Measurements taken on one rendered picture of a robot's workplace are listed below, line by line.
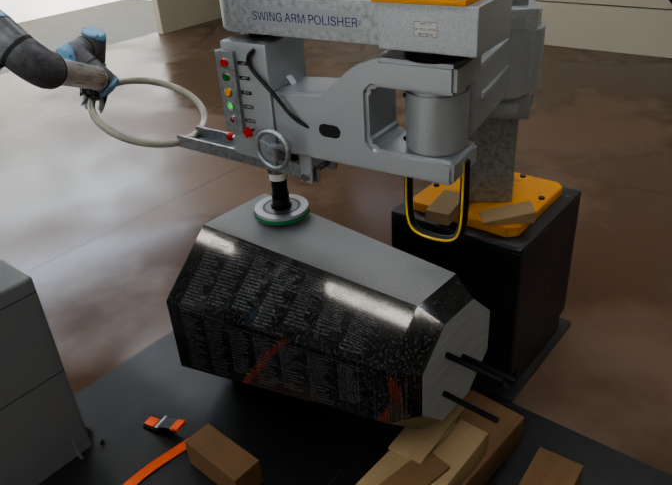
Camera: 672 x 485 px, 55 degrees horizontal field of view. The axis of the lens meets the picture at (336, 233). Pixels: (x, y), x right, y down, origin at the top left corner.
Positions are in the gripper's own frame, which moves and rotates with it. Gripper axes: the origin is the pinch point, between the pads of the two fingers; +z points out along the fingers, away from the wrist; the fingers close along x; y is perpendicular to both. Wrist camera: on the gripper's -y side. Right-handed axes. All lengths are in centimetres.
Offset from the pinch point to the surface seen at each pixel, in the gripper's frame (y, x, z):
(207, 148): 24, 52, -12
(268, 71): 38, 70, -60
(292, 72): 28, 77, -57
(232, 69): 34, 57, -55
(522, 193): 12, 183, -22
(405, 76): 61, 109, -83
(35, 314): 86, 10, 32
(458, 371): 96, 156, -1
